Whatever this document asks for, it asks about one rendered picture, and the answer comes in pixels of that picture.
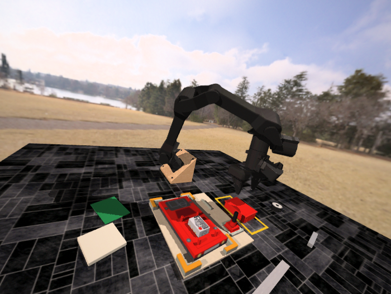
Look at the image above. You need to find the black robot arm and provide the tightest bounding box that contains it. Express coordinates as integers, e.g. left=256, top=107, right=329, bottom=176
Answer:
left=158, top=84, right=299, bottom=182

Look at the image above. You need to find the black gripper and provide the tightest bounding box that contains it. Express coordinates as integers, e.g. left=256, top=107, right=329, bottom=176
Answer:
left=228, top=148, right=269, bottom=194

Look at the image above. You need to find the green flat square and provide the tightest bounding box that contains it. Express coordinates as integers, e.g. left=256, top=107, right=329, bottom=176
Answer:
left=91, top=197, right=130, bottom=225

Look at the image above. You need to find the light grey flat bar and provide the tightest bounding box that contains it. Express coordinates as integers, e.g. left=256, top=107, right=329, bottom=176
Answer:
left=252, top=260, right=290, bottom=294
left=307, top=232, right=318, bottom=248

